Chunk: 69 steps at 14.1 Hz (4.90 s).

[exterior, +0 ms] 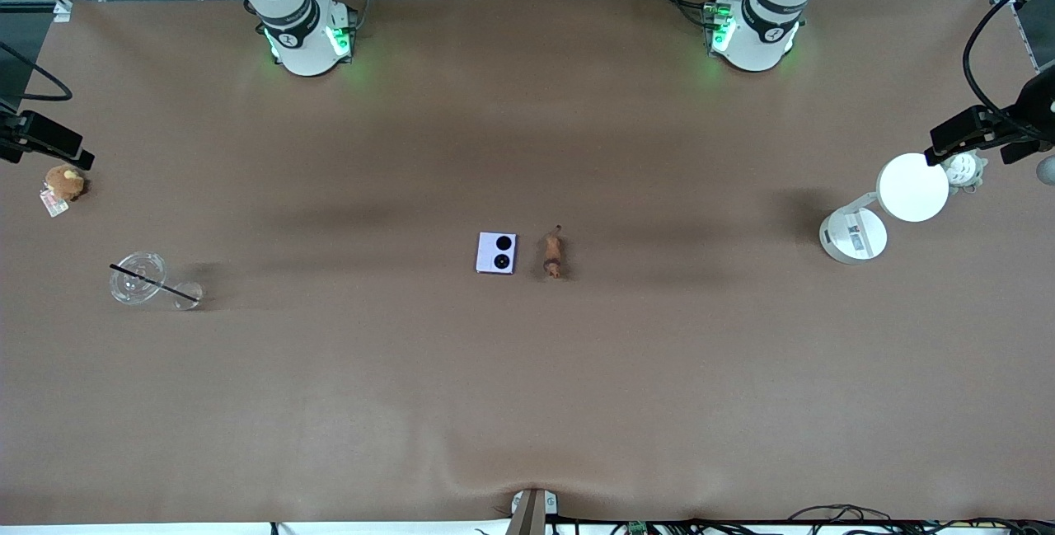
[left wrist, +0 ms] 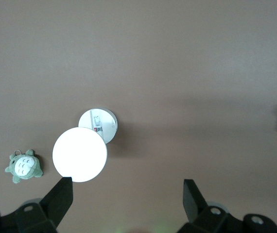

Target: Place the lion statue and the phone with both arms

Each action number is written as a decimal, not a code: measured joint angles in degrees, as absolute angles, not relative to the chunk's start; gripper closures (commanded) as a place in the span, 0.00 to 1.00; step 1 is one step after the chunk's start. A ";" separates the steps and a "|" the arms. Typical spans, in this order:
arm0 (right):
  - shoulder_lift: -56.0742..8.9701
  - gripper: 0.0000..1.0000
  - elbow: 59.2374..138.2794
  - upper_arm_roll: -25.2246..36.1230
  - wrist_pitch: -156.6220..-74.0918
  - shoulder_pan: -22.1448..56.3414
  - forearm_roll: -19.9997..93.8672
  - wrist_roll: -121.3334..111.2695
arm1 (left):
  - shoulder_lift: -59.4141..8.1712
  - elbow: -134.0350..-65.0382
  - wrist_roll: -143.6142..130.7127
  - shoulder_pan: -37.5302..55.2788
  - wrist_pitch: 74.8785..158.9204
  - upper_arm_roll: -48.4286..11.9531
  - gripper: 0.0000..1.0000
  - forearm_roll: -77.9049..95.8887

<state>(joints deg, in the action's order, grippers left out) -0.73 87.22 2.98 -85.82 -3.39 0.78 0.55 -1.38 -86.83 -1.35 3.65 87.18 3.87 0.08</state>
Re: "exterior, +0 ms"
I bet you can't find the brown lion statue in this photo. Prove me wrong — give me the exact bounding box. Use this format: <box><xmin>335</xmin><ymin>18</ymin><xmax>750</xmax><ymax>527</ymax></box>
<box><xmin>542</xmin><ymin>225</ymin><xmax>567</xmax><ymax>279</ymax></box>

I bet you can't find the lavender flip phone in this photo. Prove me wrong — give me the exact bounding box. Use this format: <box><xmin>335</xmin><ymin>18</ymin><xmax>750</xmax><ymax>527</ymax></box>
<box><xmin>476</xmin><ymin>232</ymin><xmax>518</xmax><ymax>275</ymax></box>

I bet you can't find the brown plush toy with tag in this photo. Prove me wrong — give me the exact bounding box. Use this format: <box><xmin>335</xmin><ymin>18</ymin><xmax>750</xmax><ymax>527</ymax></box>
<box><xmin>40</xmin><ymin>164</ymin><xmax>88</xmax><ymax>218</ymax></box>

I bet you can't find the grey white plush toy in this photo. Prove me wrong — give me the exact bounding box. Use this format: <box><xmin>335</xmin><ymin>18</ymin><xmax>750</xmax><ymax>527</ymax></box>
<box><xmin>940</xmin><ymin>149</ymin><xmax>988</xmax><ymax>193</ymax></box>

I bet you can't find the white desk lamp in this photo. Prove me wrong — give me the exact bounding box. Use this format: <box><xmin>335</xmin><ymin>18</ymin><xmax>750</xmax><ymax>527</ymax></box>
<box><xmin>819</xmin><ymin>153</ymin><xmax>950</xmax><ymax>265</ymax></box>

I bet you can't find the clear plastic cup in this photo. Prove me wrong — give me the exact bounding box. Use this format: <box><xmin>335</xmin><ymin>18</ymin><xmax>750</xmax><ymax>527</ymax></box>
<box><xmin>110</xmin><ymin>251</ymin><xmax>204</xmax><ymax>311</ymax></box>

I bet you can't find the black drinking straw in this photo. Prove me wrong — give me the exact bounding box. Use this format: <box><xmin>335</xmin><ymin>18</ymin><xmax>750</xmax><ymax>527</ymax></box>
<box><xmin>110</xmin><ymin>264</ymin><xmax>201</xmax><ymax>303</ymax></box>

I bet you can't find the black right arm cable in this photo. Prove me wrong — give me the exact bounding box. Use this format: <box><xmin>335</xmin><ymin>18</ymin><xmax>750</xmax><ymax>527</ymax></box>
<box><xmin>0</xmin><ymin>40</ymin><xmax>73</xmax><ymax>102</ymax></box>

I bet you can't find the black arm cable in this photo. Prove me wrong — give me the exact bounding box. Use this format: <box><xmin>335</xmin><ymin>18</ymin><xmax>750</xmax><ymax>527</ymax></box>
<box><xmin>962</xmin><ymin>0</ymin><xmax>1055</xmax><ymax>142</ymax></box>
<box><xmin>0</xmin><ymin>40</ymin><xmax>73</xmax><ymax>102</ymax></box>

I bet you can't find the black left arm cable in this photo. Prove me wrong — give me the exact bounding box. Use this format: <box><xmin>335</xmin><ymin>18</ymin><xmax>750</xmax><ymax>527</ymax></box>
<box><xmin>962</xmin><ymin>0</ymin><xmax>1055</xmax><ymax>142</ymax></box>

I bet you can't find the black cable bundle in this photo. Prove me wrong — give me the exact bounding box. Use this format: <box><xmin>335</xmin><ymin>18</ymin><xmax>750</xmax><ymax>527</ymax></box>
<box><xmin>787</xmin><ymin>504</ymin><xmax>1055</xmax><ymax>535</ymax></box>

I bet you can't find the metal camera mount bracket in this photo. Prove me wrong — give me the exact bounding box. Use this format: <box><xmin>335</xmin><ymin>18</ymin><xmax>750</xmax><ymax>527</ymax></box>
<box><xmin>504</xmin><ymin>488</ymin><xmax>559</xmax><ymax>535</ymax></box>

